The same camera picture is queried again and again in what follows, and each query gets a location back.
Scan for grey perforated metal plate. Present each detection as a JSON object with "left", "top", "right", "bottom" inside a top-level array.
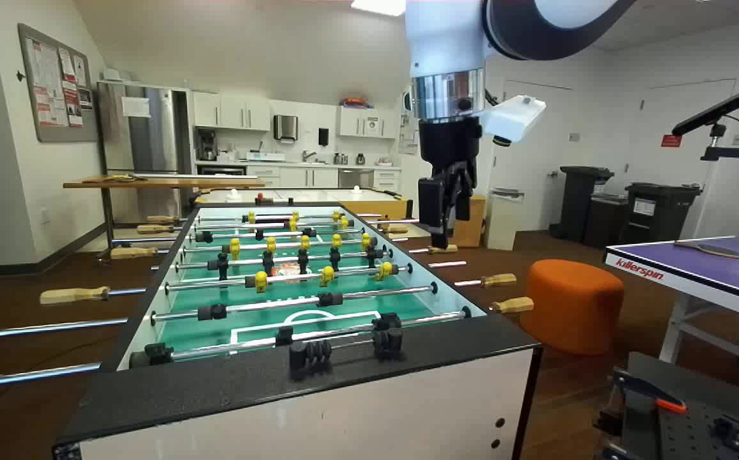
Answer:
[{"left": 596, "top": 351, "right": 739, "bottom": 460}]

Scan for goalie rod with black players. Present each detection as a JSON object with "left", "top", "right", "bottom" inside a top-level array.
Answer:
[{"left": 0, "top": 291, "right": 537, "bottom": 396}]

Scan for rod with three black players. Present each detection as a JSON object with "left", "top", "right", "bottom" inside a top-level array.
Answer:
[{"left": 188, "top": 219, "right": 413, "bottom": 245}]

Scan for white kitchen counter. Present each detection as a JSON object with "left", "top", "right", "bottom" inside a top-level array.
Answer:
[{"left": 191, "top": 156, "right": 406, "bottom": 193}]

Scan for small white wall cabinet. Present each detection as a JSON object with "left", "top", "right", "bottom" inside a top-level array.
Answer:
[{"left": 335, "top": 104, "right": 402, "bottom": 143}]

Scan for ping pong paddle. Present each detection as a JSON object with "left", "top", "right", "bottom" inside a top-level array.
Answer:
[{"left": 669, "top": 241, "right": 739, "bottom": 260}]

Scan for black coffee machine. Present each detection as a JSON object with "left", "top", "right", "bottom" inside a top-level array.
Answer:
[{"left": 191, "top": 129, "right": 220, "bottom": 163}]

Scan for rod with two black players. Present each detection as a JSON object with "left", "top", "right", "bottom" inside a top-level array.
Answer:
[{"left": 0, "top": 269, "right": 522, "bottom": 345}]

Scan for brown wooden cabinet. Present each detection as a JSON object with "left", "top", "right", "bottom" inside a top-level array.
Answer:
[{"left": 449, "top": 194, "right": 490, "bottom": 250}]

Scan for rod with five yellow players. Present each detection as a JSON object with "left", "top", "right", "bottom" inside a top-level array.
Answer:
[{"left": 107, "top": 230, "right": 397, "bottom": 263}]

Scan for stainless steel refrigerator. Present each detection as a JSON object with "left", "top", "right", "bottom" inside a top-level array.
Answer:
[{"left": 91, "top": 79, "right": 195, "bottom": 217}]

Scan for ceiling light panel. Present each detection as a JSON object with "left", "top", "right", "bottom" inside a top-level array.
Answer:
[{"left": 347, "top": 0, "right": 410, "bottom": 21}]

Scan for grey bulletin board with papers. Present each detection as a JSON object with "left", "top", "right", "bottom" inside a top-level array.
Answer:
[{"left": 16, "top": 21, "right": 99, "bottom": 147}]

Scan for orange round stool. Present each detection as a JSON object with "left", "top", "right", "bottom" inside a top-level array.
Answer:
[{"left": 518, "top": 258, "right": 626, "bottom": 357}]

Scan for rod with five black players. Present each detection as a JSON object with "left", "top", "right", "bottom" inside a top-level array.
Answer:
[{"left": 147, "top": 241, "right": 459, "bottom": 285}]

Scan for small black trash bin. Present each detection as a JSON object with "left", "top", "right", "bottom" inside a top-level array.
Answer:
[{"left": 583, "top": 194, "right": 631, "bottom": 250}]

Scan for white upper kitchen cabinets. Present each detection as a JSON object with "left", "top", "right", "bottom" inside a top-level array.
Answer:
[{"left": 188, "top": 90, "right": 277, "bottom": 136}]

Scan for rod with two yellow players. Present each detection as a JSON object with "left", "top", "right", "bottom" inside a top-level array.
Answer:
[{"left": 133, "top": 216, "right": 362, "bottom": 239}]

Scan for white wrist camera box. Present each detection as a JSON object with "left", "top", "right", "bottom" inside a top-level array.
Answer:
[{"left": 476, "top": 92, "right": 549, "bottom": 148}]

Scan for white door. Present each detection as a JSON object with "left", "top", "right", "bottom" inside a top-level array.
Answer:
[{"left": 631, "top": 76, "right": 739, "bottom": 199}]

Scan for rod with three yellow players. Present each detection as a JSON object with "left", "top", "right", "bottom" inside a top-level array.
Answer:
[{"left": 39, "top": 255, "right": 470, "bottom": 310}]

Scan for black knob on plate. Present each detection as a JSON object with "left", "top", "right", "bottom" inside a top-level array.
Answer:
[{"left": 711, "top": 415, "right": 739, "bottom": 455}]

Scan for purple ping pong table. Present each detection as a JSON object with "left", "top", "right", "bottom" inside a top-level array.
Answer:
[{"left": 600, "top": 232, "right": 739, "bottom": 379}]

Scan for long wooden table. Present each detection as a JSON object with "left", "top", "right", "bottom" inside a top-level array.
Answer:
[{"left": 62, "top": 172, "right": 268, "bottom": 255}]

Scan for tall black trash bin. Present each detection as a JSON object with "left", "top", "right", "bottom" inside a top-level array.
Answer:
[{"left": 557, "top": 163, "right": 615, "bottom": 245}]

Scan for black camera on stand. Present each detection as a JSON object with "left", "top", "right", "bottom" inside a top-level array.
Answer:
[{"left": 668, "top": 87, "right": 739, "bottom": 140}]

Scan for white trash bin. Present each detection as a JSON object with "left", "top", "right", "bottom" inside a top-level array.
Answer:
[{"left": 484, "top": 186, "right": 527, "bottom": 253}]

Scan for foosball table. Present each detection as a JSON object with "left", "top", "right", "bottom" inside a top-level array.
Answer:
[{"left": 50, "top": 203, "right": 545, "bottom": 460}]

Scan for blue clamp with orange handle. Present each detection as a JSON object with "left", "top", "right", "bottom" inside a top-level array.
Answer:
[{"left": 612, "top": 368, "right": 692, "bottom": 421}]

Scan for steel paper towel dispenser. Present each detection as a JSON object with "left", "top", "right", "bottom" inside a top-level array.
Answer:
[{"left": 270, "top": 113, "right": 301, "bottom": 147}]

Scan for wide black trash bin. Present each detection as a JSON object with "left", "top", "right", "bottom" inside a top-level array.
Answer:
[{"left": 622, "top": 180, "right": 705, "bottom": 245}]

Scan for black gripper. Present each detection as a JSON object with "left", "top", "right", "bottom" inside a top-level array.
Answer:
[{"left": 417, "top": 113, "right": 484, "bottom": 253}]

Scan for light wood table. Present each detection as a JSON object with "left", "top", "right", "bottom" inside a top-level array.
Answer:
[{"left": 191, "top": 186, "right": 413, "bottom": 222}]

